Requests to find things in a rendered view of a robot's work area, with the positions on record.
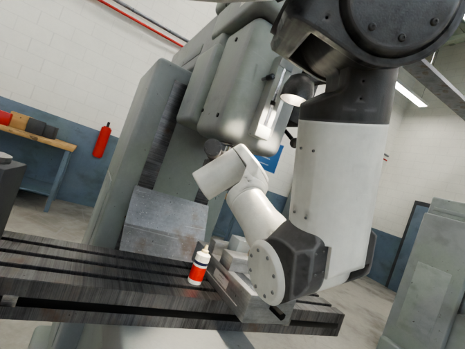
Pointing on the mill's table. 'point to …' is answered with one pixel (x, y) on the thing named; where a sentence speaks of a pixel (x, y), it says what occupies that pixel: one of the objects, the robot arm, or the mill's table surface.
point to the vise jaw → (234, 261)
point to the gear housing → (245, 15)
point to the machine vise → (239, 289)
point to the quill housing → (243, 91)
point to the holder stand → (9, 185)
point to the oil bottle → (199, 266)
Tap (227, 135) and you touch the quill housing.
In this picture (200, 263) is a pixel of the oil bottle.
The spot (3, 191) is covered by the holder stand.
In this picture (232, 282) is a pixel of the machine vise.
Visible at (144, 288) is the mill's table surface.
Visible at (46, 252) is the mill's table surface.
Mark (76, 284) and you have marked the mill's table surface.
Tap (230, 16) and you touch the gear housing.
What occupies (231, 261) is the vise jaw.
